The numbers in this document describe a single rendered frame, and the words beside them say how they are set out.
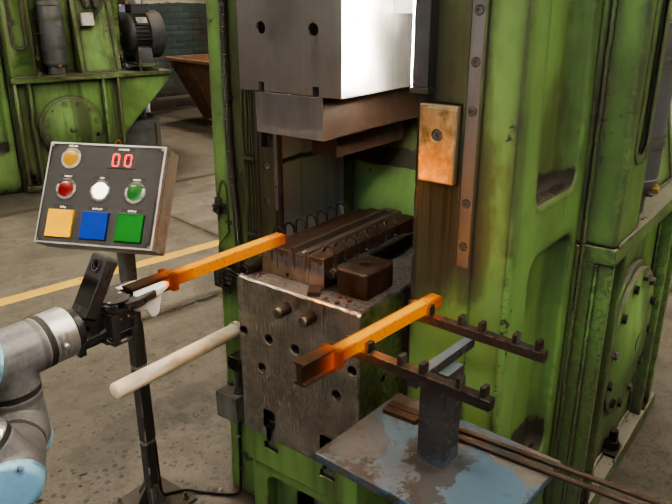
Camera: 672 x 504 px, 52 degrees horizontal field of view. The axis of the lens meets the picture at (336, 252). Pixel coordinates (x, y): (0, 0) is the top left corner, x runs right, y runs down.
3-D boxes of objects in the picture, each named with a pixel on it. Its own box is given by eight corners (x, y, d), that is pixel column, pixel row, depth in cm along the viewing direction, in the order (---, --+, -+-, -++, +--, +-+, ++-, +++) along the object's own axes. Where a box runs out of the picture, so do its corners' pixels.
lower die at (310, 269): (324, 289, 164) (324, 256, 161) (262, 270, 176) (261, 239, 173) (415, 242, 196) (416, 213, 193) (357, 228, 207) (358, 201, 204)
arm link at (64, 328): (24, 309, 116) (56, 325, 110) (50, 299, 119) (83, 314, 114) (33, 355, 119) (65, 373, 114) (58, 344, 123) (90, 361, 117)
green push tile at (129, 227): (139, 243, 176) (143, 214, 178) (112, 241, 178) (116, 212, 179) (142, 244, 178) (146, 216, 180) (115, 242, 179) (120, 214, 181)
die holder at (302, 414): (357, 481, 167) (359, 314, 152) (244, 425, 189) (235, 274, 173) (464, 383, 209) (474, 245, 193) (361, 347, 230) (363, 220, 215)
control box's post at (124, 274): (153, 509, 225) (116, 189, 187) (145, 505, 227) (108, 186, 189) (162, 503, 227) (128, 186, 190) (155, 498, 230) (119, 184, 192)
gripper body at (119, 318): (117, 323, 131) (60, 349, 122) (111, 282, 128) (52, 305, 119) (142, 335, 127) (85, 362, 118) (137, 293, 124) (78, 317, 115)
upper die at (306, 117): (323, 141, 152) (322, 98, 149) (256, 131, 163) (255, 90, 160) (420, 116, 183) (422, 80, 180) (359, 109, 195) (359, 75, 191)
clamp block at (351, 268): (365, 302, 157) (366, 276, 155) (336, 293, 162) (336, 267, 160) (394, 285, 166) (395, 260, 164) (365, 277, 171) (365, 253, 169)
